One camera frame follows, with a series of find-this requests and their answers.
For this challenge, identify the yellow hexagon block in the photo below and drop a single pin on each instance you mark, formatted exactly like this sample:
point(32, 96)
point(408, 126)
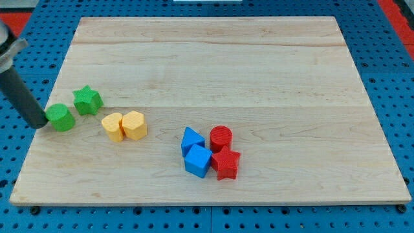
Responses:
point(134, 125)

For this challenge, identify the green cylinder block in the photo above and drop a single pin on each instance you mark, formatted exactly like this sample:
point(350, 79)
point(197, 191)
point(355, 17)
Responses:
point(60, 117)

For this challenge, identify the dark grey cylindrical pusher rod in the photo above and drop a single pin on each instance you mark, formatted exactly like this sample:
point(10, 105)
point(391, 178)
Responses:
point(23, 101)

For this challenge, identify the red star block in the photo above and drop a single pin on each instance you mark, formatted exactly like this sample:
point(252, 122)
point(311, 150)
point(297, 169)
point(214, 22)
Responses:
point(226, 163)

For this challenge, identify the light wooden board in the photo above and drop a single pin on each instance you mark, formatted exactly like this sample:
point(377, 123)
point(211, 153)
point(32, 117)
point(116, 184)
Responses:
point(287, 87)

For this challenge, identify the blue triangle block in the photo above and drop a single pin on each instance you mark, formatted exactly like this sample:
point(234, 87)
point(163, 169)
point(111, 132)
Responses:
point(190, 138)

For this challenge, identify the yellow heart block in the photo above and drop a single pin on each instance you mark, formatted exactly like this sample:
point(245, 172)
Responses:
point(112, 125)

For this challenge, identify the silver metal rod mount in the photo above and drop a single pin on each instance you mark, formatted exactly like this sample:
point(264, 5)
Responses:
point(10, 46)

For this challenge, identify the blue cube block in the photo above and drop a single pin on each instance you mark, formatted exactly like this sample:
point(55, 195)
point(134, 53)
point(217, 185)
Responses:
point(198, 160)

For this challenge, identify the green star block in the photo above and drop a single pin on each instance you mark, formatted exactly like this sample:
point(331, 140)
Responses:
point(87, 101)

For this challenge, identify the red cylinder block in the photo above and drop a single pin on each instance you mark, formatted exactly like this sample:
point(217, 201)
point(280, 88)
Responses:
point(220, 136)

